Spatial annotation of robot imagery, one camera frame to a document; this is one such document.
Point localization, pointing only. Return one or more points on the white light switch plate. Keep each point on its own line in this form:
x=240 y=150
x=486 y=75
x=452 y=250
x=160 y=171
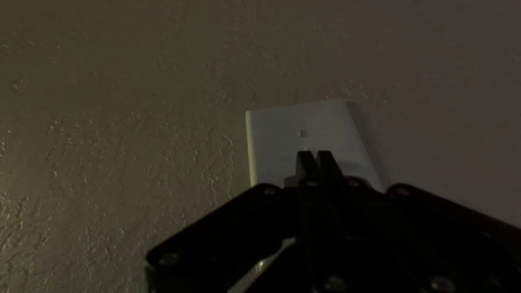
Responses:
x=278 y=141

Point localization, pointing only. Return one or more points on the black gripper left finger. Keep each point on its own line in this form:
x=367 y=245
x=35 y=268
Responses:
x=217 y=238

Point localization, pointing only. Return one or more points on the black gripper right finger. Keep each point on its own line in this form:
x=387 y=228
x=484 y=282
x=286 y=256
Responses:
x=434 y=228

